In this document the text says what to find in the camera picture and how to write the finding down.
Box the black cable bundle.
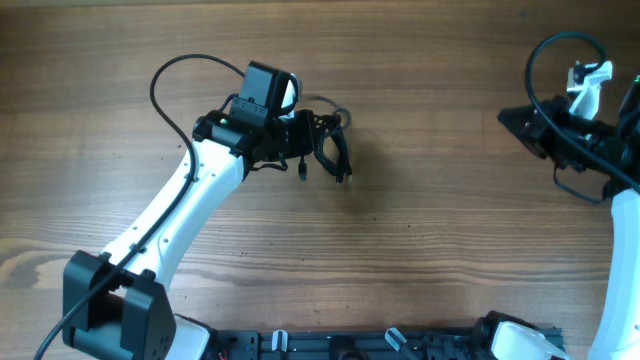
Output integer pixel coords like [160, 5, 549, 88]
[298, 94, 354, 187]

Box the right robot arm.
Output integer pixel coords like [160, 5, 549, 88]
[450, 109, 614, 359]

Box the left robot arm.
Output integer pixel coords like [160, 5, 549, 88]
[51, 62, 316, 359]

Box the right camera cable black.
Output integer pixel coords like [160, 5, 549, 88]
[524, 31, 639, 193]

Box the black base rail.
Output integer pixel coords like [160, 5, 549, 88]
[214, 327, 566, 360]

